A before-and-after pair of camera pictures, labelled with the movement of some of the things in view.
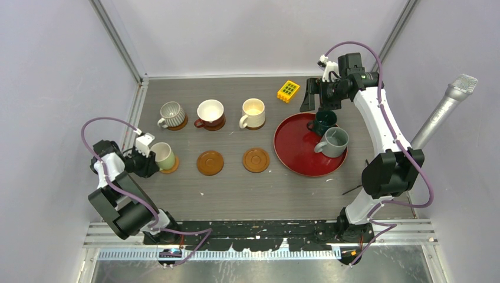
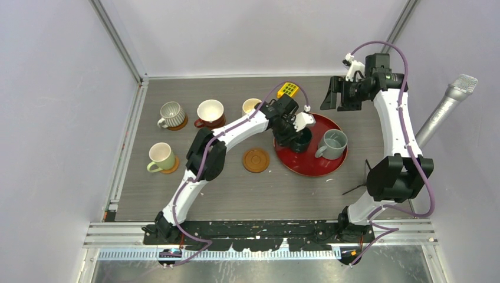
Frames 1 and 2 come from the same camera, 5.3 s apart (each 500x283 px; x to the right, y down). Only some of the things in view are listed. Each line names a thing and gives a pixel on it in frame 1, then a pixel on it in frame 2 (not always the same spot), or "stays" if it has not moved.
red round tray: x=294 y=147 stays
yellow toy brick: x=287 y=91 stays
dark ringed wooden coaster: x=256 y=160 stays
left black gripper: x=149 y=166 to x=283 y=140
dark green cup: x=324 y=119 to x=302 y=140
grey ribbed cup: x=173 y=115 stays
